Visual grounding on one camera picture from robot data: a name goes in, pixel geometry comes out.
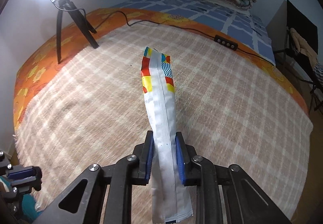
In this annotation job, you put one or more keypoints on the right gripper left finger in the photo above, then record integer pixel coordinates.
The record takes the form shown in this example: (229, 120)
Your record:
(103, 194)

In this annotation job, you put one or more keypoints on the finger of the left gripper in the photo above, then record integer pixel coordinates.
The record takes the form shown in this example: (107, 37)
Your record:
(20, 172)
(27, 184)

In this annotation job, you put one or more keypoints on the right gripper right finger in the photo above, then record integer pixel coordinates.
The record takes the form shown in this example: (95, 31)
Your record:
(224, 194)

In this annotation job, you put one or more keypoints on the long white snack wrapper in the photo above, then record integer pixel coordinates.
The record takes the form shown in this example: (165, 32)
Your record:
(171, 202)

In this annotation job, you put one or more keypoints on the beige plaid blanket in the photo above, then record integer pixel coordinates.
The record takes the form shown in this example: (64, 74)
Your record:
(231, 111)

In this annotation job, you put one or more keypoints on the orange floral bed sheet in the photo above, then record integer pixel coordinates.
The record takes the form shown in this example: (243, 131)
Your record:
(42, 65)

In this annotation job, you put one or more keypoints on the black folding chair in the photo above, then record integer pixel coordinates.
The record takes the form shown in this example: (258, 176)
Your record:
(303, 61)

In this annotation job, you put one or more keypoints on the clothes on chair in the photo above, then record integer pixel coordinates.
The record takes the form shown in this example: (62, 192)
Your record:
(304, 48)

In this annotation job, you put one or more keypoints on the blue checkered bed sheet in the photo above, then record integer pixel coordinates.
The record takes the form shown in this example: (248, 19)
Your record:
(247, 29)

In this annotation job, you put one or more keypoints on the dark cabinet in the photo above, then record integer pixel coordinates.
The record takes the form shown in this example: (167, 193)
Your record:
(288, 16)

